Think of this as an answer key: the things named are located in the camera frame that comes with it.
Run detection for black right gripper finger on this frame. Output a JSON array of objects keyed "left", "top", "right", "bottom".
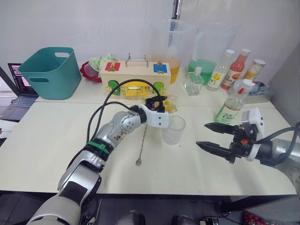
[
  {"left": 195, "top": 140, "right": 232, "bottom": 161},
  {"left": 203, "top": 122, "right": 235, "bottom": 135}
]

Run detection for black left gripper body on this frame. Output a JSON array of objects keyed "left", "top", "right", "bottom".
[{"left": 143, "top": 96, "right": 166, "bottom": 112}]

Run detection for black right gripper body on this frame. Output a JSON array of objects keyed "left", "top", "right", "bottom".
[{"left": 227, "top": 124, "right": 259, "bottom": 165}]

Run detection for square bottle with yellow liquid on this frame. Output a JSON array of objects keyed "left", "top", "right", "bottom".
[{"left": 161, "top": 94, "right": 179, "bottom": 116}]

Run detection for green juice bottle white cap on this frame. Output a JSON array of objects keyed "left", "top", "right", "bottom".
[{"left": 213, "top": 79, "right": 255, "bottom": 125}]

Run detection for empty square glass bottle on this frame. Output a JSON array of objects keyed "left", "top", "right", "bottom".
[{"left": 184, "top": 67, "right": 205, "bottom": 96}]

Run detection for clear drinking glass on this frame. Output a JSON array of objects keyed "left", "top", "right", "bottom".
[{"left": 162, "top": 115, "right": 187, "bottom": 145}]

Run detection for long metal bar spoon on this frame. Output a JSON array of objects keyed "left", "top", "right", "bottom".
[{"left": 135, "top": 124, "right": 148, "bottom": 167}]

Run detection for large pitcher with orange liquid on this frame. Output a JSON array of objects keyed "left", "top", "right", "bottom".
[{"left": 151, "top": 19, "right": 199, "bottom": 85}]

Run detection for yellow label drink bottle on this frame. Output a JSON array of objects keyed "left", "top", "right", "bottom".
[{"left": 206, "top": 49, "right": 236, "bottom": 91}]

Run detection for pink drink bottle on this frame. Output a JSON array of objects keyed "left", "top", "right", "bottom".
[{"left": 220, "top": 48, "right": 251, "bottom": 91}]

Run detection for large pitcher with green liquid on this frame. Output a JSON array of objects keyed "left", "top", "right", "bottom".
[{"left": 187, "top": 21, "right": 237, "bottom": 86}]

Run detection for orange drink bottle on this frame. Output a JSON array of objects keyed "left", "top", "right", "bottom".
[{"left": 241, "top": 59, "right": 267, "bottom": 82}]

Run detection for wooden lock box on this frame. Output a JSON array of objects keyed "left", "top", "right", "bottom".
[{"left": 100, "top": 60, "right": 173, "bottom": 100}]

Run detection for white round lid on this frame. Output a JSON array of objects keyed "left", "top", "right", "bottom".
[{"left": 227, "top": 79, "right": 244, "bottom": 96}]

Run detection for light green cloth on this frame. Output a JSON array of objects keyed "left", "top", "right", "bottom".
[{"left": 89, "top": 53, "right": 117, "bottom": 71}]

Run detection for red plastic container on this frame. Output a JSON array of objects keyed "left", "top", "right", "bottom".
[{"left": 80, "top": 61, "right": 103, "bottom": 83}]

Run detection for red beads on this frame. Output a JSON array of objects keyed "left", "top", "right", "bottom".
[{"left": 242, "top": 210, "right": 266, "bottom": 225}]

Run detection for dark rounded shape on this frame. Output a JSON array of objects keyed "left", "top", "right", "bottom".
[{"left": 172, "top": 214, "right": 199, "bottom": 225}]

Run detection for teal plastic bin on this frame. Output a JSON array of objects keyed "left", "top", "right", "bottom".
[{"left": 17, "top": 46, "right": 82, "bottom": 100}]

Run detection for dark laptop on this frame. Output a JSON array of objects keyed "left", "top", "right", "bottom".
[{"left": 0, "top": 62, "right": 39, "bottom": 121}]

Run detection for white paper stack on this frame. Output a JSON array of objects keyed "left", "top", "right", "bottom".
[{"left": 0, "top": 119, "right": 18, "bottom": 140}]

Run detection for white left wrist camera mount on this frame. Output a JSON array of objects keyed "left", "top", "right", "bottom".
[{"left": 138, "top": 104, "right": 170, "bottom": 129}]

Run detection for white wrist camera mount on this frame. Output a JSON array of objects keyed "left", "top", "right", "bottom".
[
  {"left": 138, "top": 104, "right": 170, "bottom": 129},
  {"left": 241, "top": 107, "right": 266, "bottom": 163}
]

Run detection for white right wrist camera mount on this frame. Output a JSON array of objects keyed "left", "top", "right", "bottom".
[{"left": 241, "top": 107, "right": 266, "bottom": 163}]

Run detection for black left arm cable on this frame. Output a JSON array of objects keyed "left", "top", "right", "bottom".
[{"left": 87, "top": 80, "right": 165, "bottom": 143}]

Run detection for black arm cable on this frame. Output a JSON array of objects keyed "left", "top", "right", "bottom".
[
  {"left": 254, "top": 121, "right": 300, "bottom": 167},
  {"left": 87, "top": 80, "right": 165, "bottom": 143}
]

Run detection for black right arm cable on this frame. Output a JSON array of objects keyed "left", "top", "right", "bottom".
[{"left": 254, "top": 121, "right": 300, "bottom": 167}]

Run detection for black table frame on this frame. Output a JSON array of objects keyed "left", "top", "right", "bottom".
[{"left": 0, "top": 190, "right": 300, "bottom": 214}]

